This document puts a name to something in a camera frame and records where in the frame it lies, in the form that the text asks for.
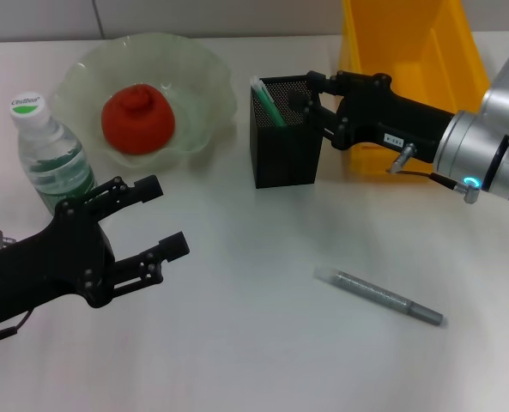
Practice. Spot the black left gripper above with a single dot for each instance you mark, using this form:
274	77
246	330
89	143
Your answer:
52	266

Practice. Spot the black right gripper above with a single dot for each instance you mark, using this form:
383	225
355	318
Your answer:
383	116

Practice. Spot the green pen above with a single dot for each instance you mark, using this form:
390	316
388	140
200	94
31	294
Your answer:
271	107

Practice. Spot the clear green-label water bottle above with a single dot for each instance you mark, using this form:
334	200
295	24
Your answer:
48	146

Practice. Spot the grey marker pen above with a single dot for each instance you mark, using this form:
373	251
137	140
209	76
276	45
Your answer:
378	296

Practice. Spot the black mesh pen holder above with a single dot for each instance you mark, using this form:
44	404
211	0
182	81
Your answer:
286	159

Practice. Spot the green glass fruit plate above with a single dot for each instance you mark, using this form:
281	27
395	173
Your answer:
194	86

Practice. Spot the yellow plastic bin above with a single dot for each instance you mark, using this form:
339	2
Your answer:
408	43

